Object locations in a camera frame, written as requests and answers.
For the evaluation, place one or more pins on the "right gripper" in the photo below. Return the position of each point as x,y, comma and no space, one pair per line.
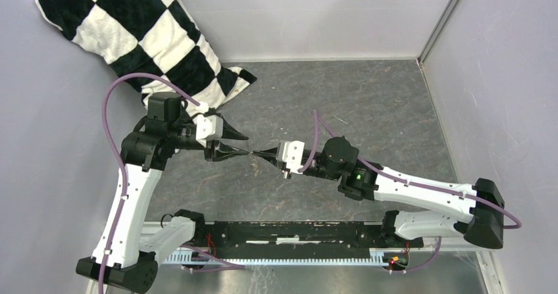
270,154

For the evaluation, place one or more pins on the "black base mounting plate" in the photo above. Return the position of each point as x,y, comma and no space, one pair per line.
297,240

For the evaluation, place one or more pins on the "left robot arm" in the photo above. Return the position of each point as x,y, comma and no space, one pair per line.
121,259

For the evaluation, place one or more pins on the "black and white checkered pillow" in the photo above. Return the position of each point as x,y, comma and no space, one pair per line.
155,44

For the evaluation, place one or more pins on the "metal key organizer plate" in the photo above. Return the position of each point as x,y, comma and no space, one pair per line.
254,162

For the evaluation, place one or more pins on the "aluminium corner profile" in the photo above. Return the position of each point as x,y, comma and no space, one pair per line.
437,31

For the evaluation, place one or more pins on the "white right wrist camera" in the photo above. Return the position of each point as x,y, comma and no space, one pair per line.
291,152

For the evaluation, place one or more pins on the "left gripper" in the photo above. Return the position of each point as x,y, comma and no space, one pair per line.
225,151

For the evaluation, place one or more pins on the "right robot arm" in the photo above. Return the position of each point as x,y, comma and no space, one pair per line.
472,211

